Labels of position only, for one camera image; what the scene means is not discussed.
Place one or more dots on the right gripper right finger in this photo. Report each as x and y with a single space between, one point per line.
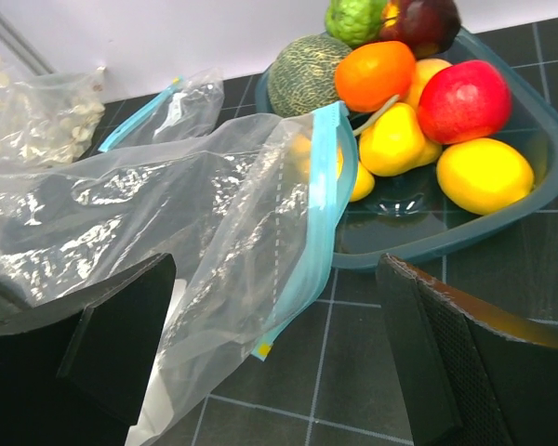
470 373

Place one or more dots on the orange fruit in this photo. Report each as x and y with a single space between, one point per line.
374 73

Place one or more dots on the yellow pear middle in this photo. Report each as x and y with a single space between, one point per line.
395 144

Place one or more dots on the bag of white pieces left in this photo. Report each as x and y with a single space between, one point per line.
14 123

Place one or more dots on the bag of white pieces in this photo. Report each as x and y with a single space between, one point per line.
51 118
14 123

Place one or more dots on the bag of white pieces right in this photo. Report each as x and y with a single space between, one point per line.
51 118

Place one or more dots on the peach coloured fruit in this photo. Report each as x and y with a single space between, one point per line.
424 71

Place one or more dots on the yellow lemon right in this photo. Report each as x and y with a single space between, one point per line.
484 175

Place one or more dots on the netted green melon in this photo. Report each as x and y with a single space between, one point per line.
301 79

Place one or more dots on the bumpy green fruit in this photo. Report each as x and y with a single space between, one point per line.
354 22

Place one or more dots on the clear zip bag blue zipper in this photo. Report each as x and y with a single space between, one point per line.
251 238

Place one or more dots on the bright red apple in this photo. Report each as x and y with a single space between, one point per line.
468 100

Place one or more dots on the teal plastic fruit basin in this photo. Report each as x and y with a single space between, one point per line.
408 216

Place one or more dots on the dark red apple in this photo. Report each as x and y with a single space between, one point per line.
427 27

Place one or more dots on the empty zip bag back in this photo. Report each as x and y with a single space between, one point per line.
188 108

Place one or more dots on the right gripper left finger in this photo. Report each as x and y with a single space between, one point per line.
74 371

